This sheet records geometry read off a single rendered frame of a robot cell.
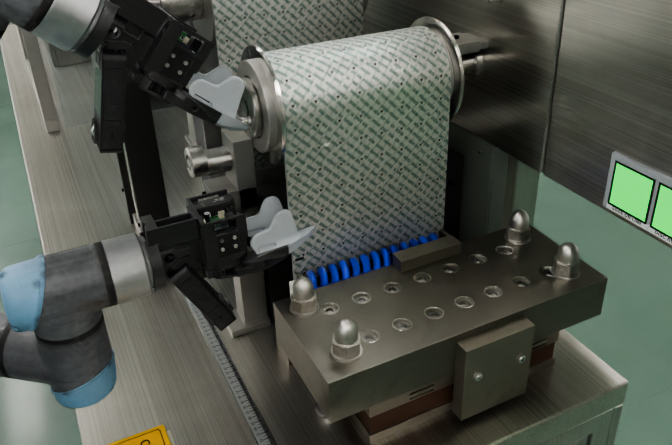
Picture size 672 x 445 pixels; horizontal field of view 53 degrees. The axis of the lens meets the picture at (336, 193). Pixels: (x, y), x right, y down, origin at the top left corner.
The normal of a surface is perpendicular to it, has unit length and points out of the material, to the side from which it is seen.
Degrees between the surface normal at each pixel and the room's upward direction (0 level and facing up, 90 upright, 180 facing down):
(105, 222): 0
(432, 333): 0
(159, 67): 90
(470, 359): 90
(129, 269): 62
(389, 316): 0
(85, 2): 68
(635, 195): 90
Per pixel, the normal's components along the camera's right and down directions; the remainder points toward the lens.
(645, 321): -0.03, -0.88
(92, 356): 0.73, 0.30
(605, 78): -0.90, 0.24
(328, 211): 0.44, 0.42
